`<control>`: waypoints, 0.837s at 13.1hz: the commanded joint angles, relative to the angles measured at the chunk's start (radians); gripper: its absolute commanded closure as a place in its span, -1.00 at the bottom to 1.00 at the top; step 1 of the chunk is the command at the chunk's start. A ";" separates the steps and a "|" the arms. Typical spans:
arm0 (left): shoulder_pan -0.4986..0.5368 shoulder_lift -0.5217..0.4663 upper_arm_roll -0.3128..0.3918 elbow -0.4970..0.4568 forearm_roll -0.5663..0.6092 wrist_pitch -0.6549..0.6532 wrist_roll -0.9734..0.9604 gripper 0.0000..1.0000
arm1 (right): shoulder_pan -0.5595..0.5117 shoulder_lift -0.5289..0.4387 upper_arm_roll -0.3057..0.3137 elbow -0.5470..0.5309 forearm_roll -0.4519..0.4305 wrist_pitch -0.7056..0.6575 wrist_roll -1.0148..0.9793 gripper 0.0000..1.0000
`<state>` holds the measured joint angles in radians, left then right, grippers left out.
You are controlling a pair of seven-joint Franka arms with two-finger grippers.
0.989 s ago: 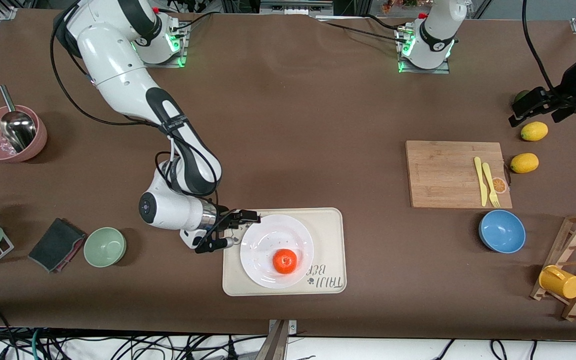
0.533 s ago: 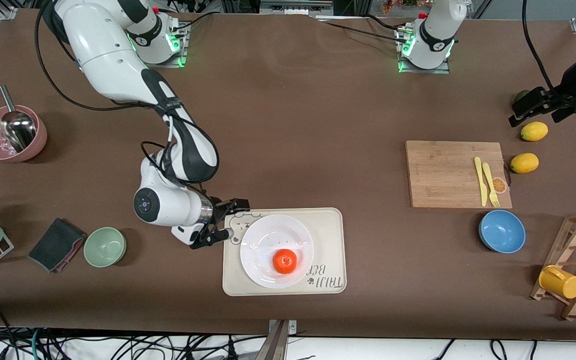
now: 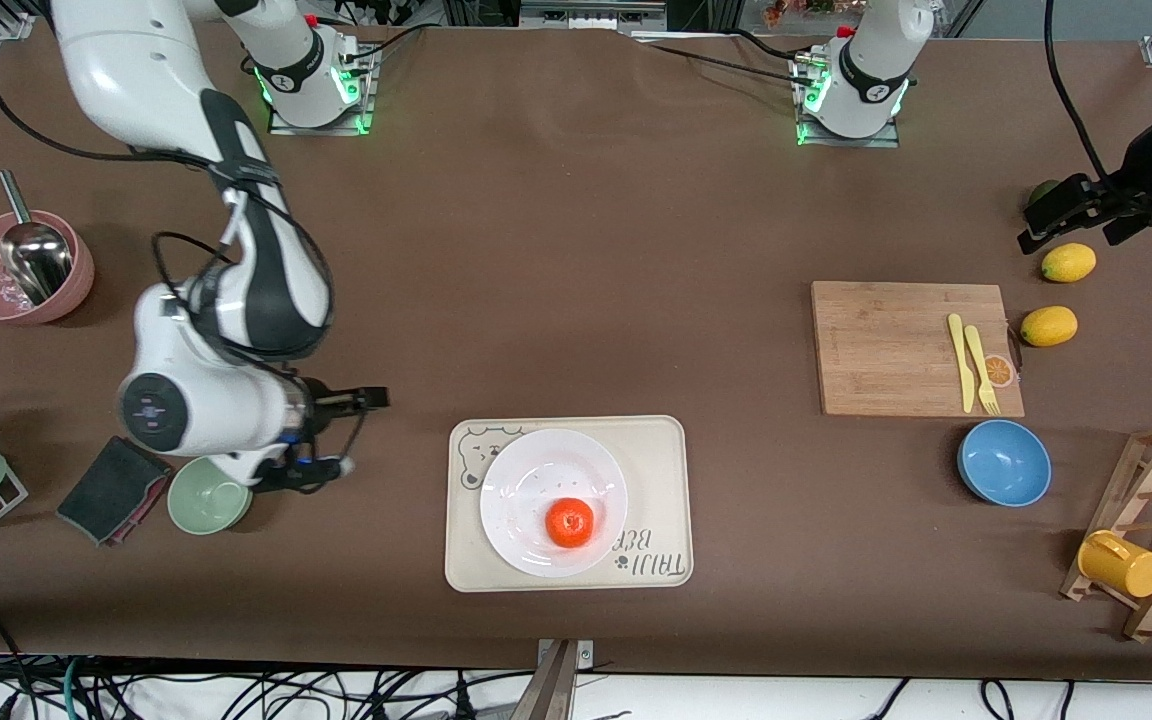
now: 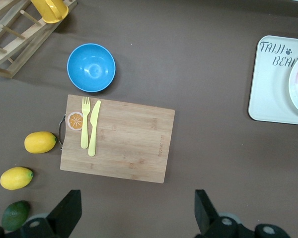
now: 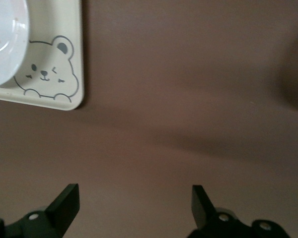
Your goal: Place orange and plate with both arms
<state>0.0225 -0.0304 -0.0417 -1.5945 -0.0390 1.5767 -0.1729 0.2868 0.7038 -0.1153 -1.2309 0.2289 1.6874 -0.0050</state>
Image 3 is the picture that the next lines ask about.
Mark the yellow mug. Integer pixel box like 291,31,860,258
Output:
1077,530,1152,599

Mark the white round plate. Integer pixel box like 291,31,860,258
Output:
479,429,629,579

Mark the cream tray with bear print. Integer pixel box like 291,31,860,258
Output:
444,415,695,593

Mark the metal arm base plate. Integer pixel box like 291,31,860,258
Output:
268,45,378,137
794,55,903,149

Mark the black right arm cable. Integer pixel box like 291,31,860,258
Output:
0,70,367,471

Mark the dark grey folded cloth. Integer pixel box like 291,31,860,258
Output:
56,437,174,547

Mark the aluminium frame structure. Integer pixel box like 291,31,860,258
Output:
441,0,737,31

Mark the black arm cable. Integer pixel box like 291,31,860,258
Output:
0,70,367,471
1042,0,1112,186

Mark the metal mount bracket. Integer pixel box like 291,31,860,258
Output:
511,639,597,720

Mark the pale green bowl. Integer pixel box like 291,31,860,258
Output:
167,456,254,536

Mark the metal scoop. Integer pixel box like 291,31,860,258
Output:
0,170,75,307

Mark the yellow lemon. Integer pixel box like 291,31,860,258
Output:
1020,306,1079,349
1041,243,1098,284

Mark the yellow plastic knife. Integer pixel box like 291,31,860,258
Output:
947,313,977,414

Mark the orange fruit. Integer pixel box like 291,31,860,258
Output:
545,497,596,549

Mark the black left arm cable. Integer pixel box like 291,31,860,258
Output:
1042,0,1112,186

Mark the black base cable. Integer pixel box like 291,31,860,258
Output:
341,22,429,66
631,30,817,86

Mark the blue bowl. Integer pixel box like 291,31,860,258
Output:
957,419,1053,508

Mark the yellow plastic fork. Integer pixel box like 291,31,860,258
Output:
964,324,1001,416

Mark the wooden cutting board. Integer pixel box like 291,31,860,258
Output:
811,281,1026,418

